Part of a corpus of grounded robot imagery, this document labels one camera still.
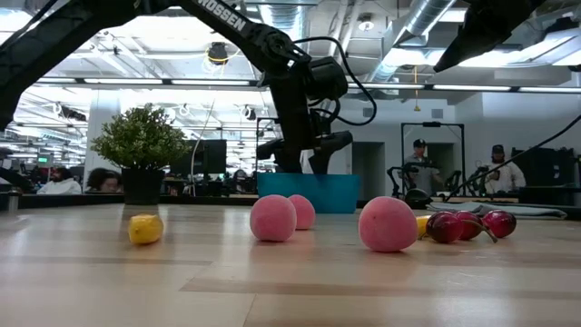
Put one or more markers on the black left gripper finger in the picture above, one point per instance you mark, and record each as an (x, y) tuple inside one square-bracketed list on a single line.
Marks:
[(288, 159), (327, 152)]

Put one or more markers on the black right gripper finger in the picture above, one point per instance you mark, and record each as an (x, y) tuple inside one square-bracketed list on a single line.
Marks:
[(474, 38)]

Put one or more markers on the pink fuzzy peach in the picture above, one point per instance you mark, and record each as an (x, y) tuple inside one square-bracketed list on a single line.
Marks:
[(272, 218), (305, 211), (386, 224)]

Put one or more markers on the dark red cherry with stem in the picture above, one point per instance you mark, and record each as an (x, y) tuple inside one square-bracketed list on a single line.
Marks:
[(442, 227), (501, 222), (469, 232)]

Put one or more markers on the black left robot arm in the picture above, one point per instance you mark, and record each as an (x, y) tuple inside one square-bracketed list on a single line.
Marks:
[(45, 45)]

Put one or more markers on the black background robot arm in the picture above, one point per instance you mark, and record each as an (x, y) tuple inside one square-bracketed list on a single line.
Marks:
[(13, 179), (481, 175), (399, 170)]

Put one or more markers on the blue plastic tupperware container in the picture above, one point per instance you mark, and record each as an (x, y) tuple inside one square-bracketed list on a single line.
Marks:
[(331, 193)]

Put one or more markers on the person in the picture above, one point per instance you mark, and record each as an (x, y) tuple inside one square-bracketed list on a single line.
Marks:
[(506, 175), (422, 170), (104, 181), (240, 178), (61, 186)]

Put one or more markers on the black monitor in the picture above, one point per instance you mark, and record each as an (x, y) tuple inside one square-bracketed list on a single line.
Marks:
[(213, 156)]

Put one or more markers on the black round dome device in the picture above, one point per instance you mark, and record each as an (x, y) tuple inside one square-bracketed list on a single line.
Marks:
[(417, 199)]

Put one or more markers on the white round ceiling sensor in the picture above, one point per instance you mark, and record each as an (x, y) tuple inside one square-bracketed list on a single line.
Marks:
[(365, 25)]

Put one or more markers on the black equipment cabinet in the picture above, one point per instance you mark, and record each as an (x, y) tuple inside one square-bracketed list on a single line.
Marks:
[(544, 165)]

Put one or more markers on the black plant pot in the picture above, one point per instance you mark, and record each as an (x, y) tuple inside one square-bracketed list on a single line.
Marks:
[(143, 186)]

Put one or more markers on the green bushy plant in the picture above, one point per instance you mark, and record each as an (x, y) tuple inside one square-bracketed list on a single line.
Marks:
[(140, 136)]

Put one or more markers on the grey cloth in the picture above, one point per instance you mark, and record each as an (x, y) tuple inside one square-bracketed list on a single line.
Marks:
[(499, 209)]

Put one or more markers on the black background desk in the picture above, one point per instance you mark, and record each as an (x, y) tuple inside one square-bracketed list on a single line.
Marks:
[(549, 195)]

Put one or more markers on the long ceiling light bar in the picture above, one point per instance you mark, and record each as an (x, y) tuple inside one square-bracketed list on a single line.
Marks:
[(122, 81)]

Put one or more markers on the black ceiling spotlight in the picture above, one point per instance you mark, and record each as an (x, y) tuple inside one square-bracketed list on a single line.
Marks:
[(72, 113)]

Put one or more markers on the green exit sign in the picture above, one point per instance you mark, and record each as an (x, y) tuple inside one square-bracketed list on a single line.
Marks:
[(43, 159)]

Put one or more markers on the silver metal cup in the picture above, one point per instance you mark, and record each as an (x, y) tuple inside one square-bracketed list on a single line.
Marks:
[(12, 201)]

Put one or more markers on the black rectangular frame stand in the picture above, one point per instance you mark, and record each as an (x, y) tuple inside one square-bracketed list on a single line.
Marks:
[(431, 123), (268, 119)]

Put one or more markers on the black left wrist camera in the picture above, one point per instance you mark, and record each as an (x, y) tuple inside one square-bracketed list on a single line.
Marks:
[(329, 79)]

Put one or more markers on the silver ventilation duct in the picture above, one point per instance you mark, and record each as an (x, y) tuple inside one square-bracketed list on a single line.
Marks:
[(422, 18)]

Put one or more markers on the black table edge rail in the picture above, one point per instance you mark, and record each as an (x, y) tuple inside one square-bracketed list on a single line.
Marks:
[(68, 201)]

